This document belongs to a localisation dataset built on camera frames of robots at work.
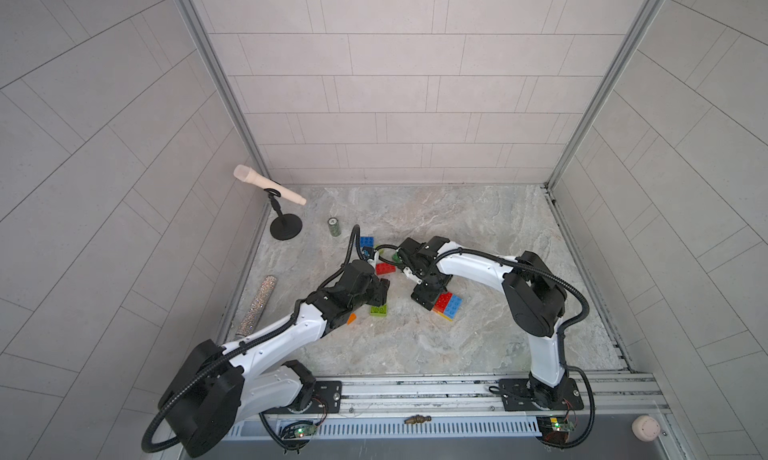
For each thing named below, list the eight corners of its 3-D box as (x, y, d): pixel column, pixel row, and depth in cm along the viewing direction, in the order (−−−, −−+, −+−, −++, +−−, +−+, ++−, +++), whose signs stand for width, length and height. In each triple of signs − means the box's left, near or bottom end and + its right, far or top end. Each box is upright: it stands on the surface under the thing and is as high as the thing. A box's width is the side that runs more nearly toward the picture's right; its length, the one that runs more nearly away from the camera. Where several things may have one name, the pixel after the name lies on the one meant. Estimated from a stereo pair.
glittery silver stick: (239, 336, 82) (233, 331, 79) (267, 280, 93) (263, 274, 90) (253, 338, 82) (247, 334, 79) (279, 282, 93) (275, 276, 90)
